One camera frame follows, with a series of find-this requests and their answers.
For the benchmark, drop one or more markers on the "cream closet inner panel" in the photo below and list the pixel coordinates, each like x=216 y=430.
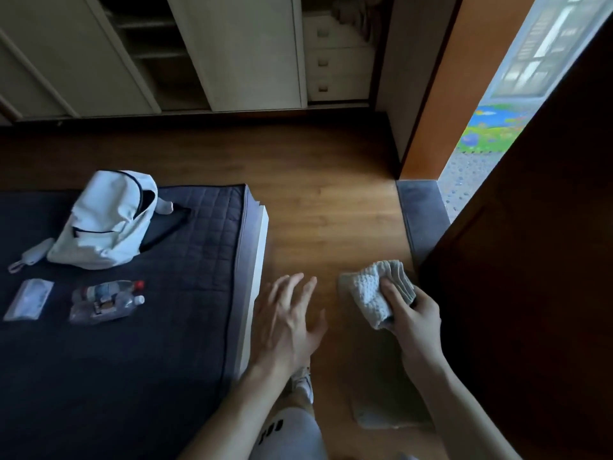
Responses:
x=184 y=98

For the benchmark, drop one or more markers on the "colourful play mat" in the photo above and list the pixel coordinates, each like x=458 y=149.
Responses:
x=493 y=129

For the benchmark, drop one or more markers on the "small white pouch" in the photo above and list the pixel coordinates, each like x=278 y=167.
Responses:
x=33 y=253

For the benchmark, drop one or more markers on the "person's right forearm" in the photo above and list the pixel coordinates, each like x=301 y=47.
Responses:
x=460 y=416

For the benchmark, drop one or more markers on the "grey trousers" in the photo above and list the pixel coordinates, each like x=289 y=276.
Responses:
x=292 y=435

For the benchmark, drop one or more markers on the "white shoe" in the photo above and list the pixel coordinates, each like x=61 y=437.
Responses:
x=302 y=383

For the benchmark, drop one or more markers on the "person's left forearm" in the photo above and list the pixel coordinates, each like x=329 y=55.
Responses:
x=234 y=416

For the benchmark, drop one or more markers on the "hanging clothes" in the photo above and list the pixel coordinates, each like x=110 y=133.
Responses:
x=359 y=14

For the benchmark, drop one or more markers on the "person's right hand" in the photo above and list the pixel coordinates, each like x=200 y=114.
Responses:
x=419 y=330

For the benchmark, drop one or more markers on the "grey cleaning cloth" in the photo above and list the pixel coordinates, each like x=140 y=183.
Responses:
x=371 y=292

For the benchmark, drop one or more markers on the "white cap plastic bottle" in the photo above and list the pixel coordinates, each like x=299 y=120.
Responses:
x=105 y=311

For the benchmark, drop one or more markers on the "cream closet shelf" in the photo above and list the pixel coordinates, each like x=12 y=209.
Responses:
x=158 y=52
x=143 y=22

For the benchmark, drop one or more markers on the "person's left hand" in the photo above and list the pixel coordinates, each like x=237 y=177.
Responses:
x=282 y=330

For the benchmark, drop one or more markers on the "grey floor mat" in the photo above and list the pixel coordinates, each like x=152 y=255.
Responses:
x=383 y=392

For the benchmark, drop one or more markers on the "clear plastic packet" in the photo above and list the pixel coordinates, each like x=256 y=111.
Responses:
x=28 y=300

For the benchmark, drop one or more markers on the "blue quilted mattress cover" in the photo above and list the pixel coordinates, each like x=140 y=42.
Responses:
x=143 y=354

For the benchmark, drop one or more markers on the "white backpack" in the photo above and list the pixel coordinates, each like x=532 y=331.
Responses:
x=105 y=225

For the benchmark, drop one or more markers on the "red cap plastic bottle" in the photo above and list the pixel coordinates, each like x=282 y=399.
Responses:
x=105 y=289

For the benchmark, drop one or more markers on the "dark brown balcony door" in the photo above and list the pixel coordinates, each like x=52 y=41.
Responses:
x=527 y=282

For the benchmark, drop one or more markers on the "person's bare leg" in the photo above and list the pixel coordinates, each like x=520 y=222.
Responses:
x=292 y=408

